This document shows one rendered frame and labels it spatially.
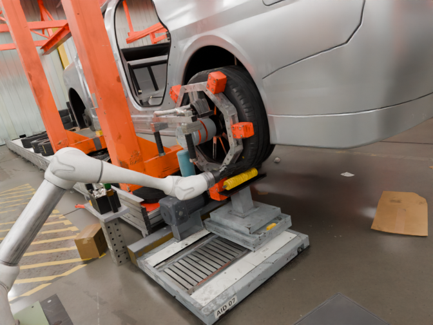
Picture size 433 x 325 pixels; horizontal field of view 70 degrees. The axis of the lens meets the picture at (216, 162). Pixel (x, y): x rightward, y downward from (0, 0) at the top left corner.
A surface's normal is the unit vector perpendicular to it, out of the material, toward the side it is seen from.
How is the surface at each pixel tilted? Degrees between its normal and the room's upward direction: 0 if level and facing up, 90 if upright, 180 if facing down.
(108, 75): 90
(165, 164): 90
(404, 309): 0
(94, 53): 90
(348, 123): 91
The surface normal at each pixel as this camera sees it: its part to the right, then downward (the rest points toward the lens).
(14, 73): 0.63, 0.10
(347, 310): -0.20, -0.94
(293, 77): -0.76, 0.33
